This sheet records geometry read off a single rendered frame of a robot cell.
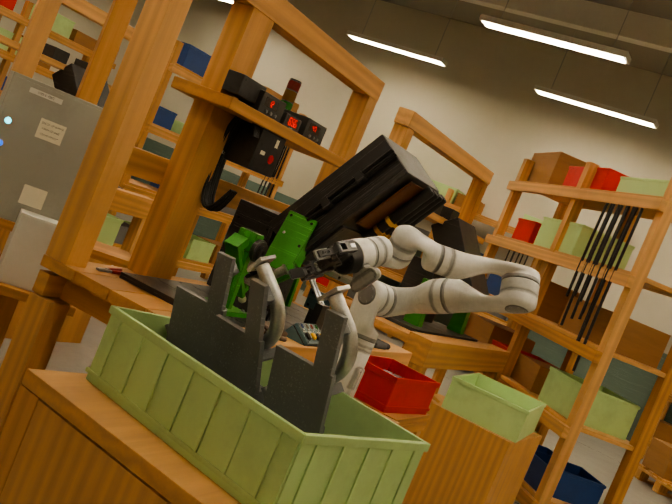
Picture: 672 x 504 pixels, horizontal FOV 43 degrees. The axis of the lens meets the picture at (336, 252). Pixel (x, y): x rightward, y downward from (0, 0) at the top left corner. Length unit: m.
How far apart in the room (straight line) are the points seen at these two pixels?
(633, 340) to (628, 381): 6.29
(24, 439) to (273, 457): 0.57
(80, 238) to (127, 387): 0.89
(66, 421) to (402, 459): 0.67
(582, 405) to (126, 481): 3.77
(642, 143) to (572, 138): 0.91
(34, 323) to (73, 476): 1.02
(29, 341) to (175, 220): 0.63
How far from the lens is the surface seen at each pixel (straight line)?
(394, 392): 2.76
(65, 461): 1.78
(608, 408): 5.34
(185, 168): 2.92
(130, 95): 2.61
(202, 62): 8.38
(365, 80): 3.73
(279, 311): 1.71
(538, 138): 12.26
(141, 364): 1.81
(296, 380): 1.68
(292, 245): 2.94
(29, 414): 1.87
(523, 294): 2.07
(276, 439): 1.54
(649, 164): 11.90
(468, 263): 2.03
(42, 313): 2.69
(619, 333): 5.12
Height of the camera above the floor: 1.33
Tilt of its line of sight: 3 degrees down
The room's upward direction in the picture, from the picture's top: 22 degrees clockwise
